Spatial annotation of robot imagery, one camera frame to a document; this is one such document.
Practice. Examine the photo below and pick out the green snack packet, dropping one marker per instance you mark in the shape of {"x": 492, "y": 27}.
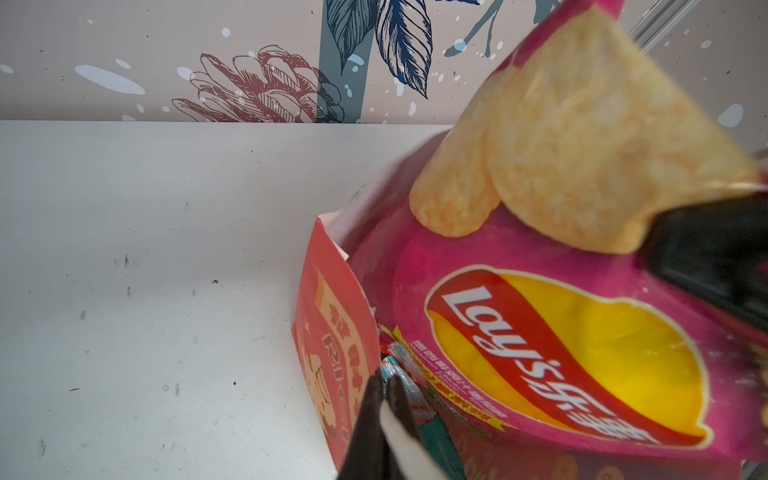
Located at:
{"x": 431, "y": 428}

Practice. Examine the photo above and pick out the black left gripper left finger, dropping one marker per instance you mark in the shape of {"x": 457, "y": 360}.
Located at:
{"x": 367, "y": 456}

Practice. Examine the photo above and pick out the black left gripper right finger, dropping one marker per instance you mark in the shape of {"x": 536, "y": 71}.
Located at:
{"x": 407, "y": 453}

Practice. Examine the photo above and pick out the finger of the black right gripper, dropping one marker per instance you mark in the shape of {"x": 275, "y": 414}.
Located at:
{"x": 716, "y": 252}

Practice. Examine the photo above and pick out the pink Lay's chips bag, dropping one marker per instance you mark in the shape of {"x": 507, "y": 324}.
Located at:
{"x": 583, "y": 139}

